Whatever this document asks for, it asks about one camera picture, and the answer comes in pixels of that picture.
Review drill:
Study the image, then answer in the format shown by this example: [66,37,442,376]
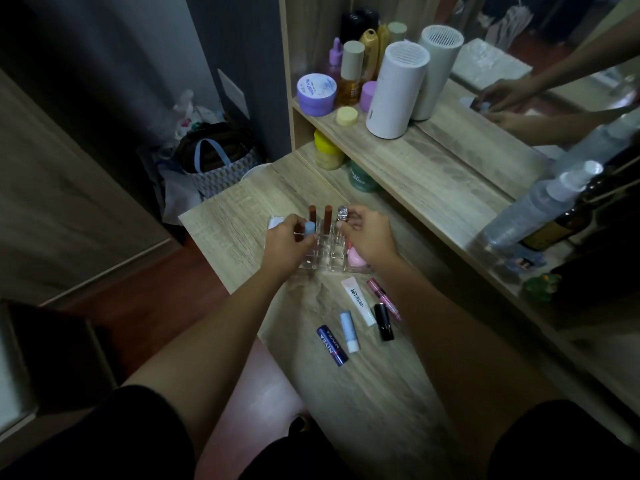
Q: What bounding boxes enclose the person's left hand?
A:
[261,215,319,285]

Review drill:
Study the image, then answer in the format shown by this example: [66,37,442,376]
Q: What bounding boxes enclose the person's right hand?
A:
[336,205,401,269]

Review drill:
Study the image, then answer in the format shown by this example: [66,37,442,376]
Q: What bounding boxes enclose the person's right forearm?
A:
[372,255,563,475]

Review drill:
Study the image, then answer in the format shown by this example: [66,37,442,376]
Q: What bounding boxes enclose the person's left forearm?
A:
[122,272,301,460]

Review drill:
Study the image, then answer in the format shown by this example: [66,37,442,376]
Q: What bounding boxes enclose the clear acrylic lipstick organizer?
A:
[298,215,373,274]

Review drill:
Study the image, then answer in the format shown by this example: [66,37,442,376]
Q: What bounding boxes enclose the green jar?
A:
[348,160,381,193]

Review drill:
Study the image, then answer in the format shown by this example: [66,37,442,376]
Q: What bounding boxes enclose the white squeeze tube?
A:
[341,276,377,327]

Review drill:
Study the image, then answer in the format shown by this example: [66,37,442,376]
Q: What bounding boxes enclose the yellow lidded jar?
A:
[313,129,347,171]

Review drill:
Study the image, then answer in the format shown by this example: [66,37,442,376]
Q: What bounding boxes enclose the pink lip gloss tube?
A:
[366,278,402,322]

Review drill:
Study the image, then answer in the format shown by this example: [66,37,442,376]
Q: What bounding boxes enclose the white round bin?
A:
[240,163,273,183]

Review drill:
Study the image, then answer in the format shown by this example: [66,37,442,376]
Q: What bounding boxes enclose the long light blue lip balm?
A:
[340,311,361,354]

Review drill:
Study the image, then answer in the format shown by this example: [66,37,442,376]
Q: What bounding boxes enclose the black lipstick tube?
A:
[374,303,395,342]

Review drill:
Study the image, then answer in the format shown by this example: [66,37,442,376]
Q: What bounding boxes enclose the dark blue lip balm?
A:
[316,325,349,367]

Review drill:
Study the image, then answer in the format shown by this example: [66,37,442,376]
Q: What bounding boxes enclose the wooden vanity shelf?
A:
[277,0,640,445]

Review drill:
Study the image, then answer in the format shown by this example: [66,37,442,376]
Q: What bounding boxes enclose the purple cream jar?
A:
[296,73,338,118]

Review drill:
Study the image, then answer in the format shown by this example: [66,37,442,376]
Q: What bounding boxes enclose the white cylindrical appliance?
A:
[365,41,431,140]

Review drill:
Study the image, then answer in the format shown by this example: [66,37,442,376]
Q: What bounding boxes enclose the amber bottle beige cap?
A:
[337,40,366,107]

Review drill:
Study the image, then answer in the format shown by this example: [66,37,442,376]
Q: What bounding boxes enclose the small purple dropper bottle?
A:
[327,37,344,81]

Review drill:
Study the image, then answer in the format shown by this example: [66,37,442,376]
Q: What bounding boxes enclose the white plastic bag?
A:
[170,89,226,140]

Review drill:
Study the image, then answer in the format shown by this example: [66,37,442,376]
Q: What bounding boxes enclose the yellow pump bottle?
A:
[359,28,380,84]

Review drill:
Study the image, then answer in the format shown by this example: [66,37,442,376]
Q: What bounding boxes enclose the small blue cosmetic item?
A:
[504,245,548,273]

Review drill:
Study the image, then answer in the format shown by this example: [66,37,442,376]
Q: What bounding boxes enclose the clear spray bottle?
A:
[481,160,604,250]

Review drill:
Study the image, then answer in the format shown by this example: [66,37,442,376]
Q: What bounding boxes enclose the small green item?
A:
[522,272,563,303]

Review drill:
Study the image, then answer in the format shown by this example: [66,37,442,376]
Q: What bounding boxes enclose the black shorts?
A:
[239,415,356,480]

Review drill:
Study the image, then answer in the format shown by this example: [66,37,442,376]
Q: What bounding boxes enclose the dark amber glass bottle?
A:
[520,145,640,253]

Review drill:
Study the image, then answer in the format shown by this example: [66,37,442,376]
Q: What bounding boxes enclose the vanity mirror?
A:
[350,0,640,205]

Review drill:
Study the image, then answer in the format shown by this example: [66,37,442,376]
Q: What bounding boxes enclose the dark chair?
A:
[0,300,123,435]

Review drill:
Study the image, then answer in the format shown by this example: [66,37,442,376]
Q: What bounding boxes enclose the black shirt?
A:
[0,385,640,480]

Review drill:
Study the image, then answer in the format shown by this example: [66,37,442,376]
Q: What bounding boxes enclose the patterned bag blue handles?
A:
[172,122,263,200]

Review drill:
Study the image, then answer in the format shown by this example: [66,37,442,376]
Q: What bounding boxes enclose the white wall socket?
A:
[217,69,251,119]

